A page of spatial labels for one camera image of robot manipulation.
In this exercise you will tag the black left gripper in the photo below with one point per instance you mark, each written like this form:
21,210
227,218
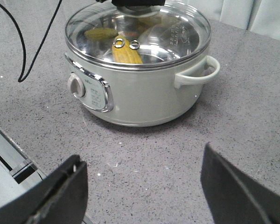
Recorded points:
134,3

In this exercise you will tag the pale green electric cooking pot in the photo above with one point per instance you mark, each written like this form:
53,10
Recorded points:
139,98

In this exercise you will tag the white pleated curtain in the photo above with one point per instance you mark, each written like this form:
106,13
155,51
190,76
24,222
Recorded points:
258,16

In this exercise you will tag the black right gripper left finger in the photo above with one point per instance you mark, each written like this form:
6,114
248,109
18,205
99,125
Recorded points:
61,198

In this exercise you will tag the yellow corn cob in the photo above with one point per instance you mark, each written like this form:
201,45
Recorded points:
122,53

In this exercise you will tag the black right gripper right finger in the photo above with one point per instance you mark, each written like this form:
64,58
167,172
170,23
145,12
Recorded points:
232,196

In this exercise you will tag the glass pot lid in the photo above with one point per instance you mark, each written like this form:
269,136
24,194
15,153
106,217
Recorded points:
162,35

